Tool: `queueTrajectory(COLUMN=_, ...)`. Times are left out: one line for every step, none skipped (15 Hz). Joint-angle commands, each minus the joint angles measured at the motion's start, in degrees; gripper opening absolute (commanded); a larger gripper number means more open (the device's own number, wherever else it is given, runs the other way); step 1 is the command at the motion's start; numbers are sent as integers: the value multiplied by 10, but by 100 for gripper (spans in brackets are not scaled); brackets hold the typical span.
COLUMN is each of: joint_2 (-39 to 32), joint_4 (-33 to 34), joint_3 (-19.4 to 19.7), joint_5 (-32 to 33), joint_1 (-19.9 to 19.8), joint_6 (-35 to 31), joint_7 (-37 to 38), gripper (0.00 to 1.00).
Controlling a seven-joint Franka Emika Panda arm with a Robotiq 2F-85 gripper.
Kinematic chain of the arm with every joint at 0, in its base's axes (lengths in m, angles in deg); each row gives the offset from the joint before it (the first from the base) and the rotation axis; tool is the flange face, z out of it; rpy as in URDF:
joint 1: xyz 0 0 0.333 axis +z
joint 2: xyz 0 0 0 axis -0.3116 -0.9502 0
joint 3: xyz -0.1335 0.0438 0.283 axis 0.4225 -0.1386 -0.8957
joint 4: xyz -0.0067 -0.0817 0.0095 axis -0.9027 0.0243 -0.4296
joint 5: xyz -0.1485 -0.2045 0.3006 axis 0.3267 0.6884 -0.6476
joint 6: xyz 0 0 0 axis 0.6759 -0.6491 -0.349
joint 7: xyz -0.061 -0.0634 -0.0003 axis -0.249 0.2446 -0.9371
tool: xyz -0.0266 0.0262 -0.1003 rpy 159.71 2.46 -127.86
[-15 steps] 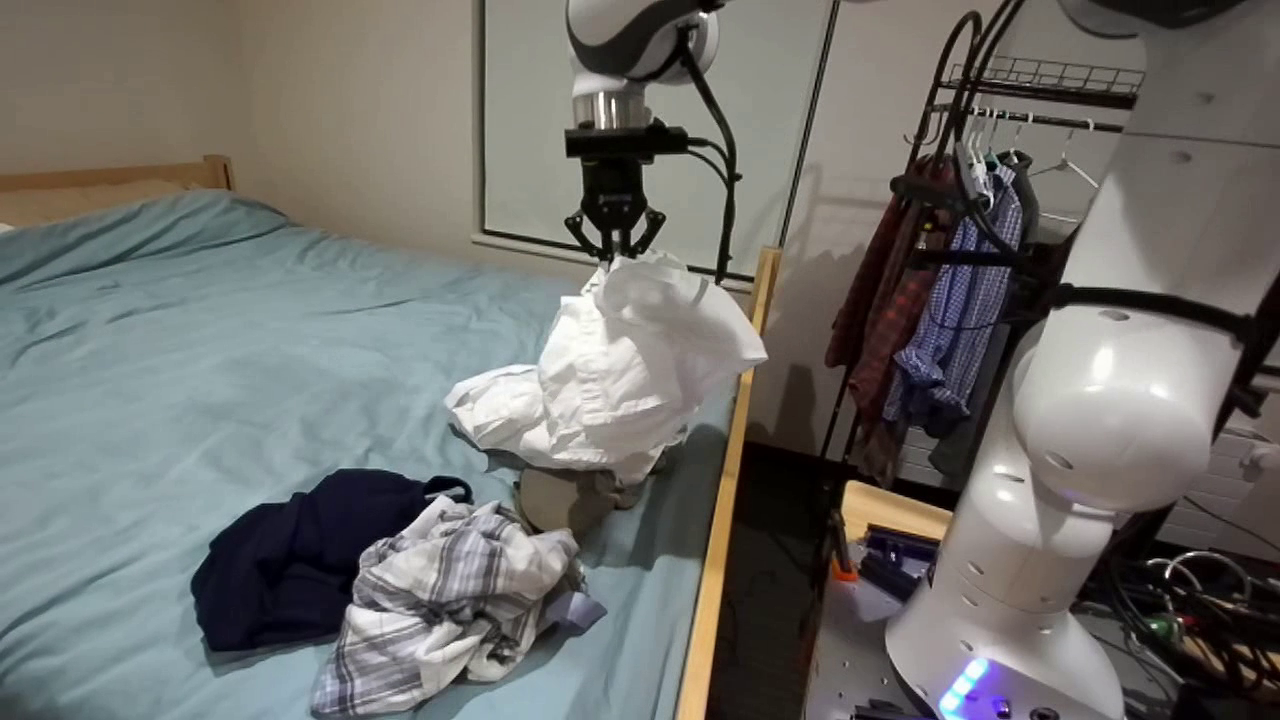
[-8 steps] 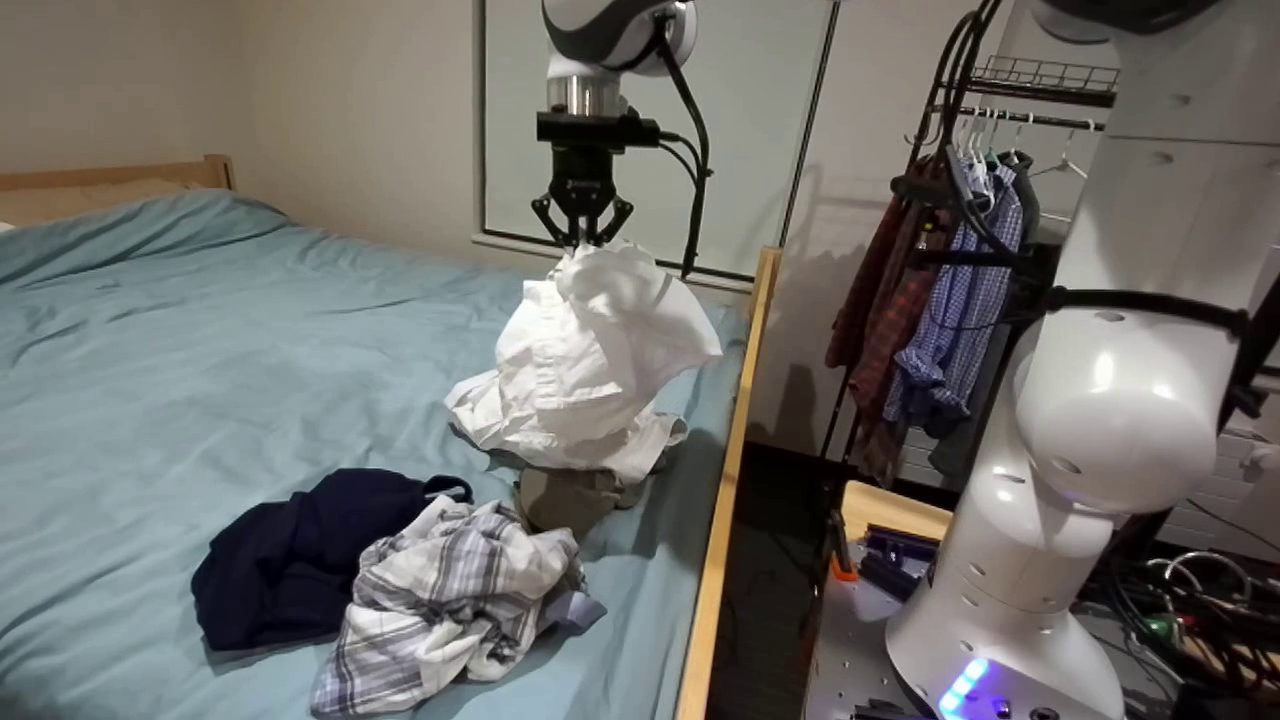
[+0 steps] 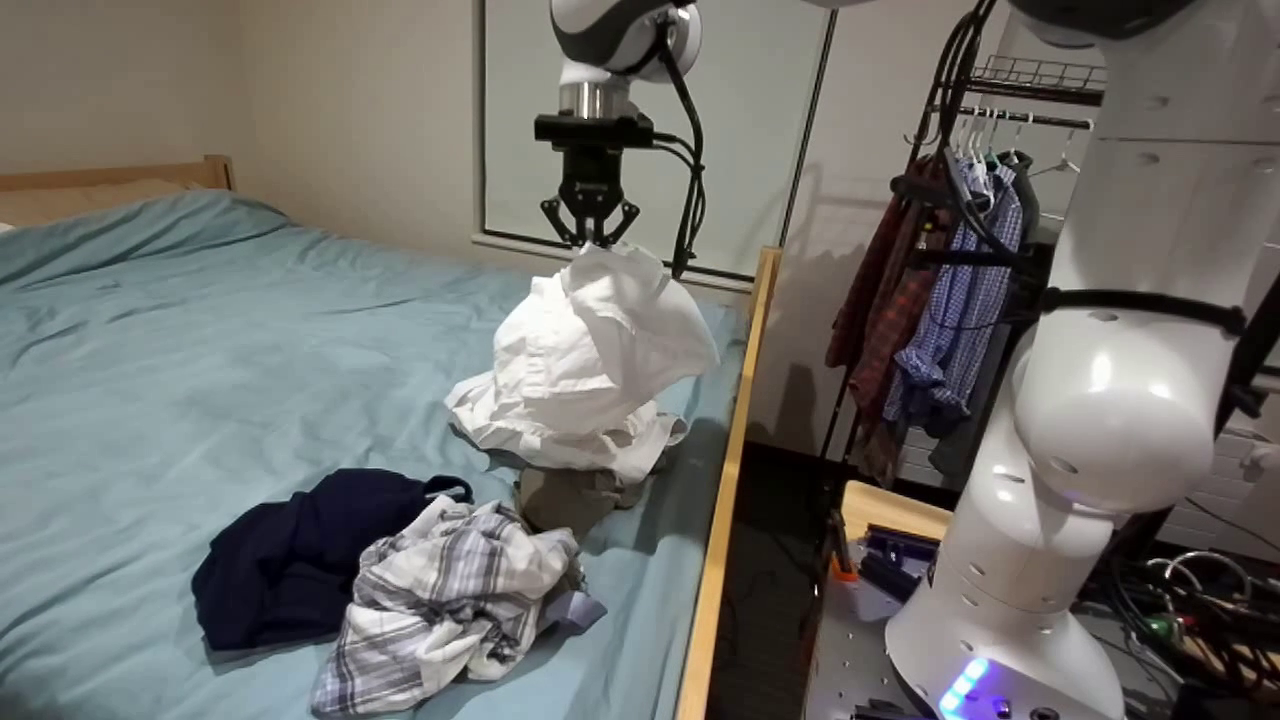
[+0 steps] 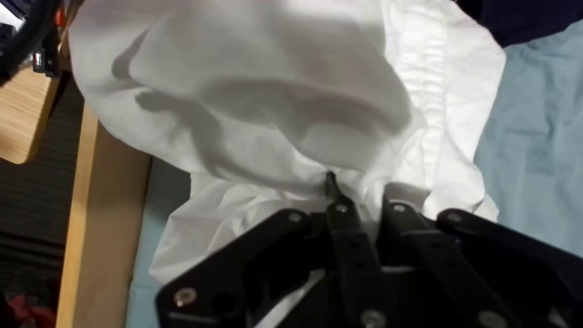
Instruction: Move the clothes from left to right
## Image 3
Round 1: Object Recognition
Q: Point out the black clothes rack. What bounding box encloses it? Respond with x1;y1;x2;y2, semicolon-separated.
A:
814;0;1112;471

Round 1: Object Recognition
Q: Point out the olive khaki garment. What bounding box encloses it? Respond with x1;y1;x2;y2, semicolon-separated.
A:
507;459;650;540

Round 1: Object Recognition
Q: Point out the navy blue garment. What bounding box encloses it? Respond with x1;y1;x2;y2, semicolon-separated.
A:
187;463;478;655

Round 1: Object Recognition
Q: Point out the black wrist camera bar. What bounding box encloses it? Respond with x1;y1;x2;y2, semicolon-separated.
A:
531;111;662;153

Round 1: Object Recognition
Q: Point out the plaid checked shirt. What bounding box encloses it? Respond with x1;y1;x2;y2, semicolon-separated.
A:
309;492;607;720

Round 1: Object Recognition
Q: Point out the blue hanging shirt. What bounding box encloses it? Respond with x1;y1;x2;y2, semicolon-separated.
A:
880;147;1032;441

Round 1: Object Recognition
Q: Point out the wooden bed frame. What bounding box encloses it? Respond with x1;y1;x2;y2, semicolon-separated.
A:
0;153;786;720

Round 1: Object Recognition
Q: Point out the bed with blue sheet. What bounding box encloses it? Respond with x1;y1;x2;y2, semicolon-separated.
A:
0;184;752;720

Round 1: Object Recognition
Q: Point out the small wooden box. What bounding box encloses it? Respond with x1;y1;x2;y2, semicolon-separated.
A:
837;478;962;552

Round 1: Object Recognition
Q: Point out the black tools pile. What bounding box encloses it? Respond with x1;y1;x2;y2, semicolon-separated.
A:
852;519;948;605

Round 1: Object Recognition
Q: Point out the tangled cable bundle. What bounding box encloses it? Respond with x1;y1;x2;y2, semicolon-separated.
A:
1075;536;1280;706

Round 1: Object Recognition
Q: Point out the dark red hanging shirt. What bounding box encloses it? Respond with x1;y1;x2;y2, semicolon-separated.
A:
821;158;951;421

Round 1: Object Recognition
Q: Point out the white shirt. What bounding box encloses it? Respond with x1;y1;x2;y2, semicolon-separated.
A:
439;235;725;487

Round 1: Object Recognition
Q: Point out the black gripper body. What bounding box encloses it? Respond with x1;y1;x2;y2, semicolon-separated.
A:
539;142;639;222

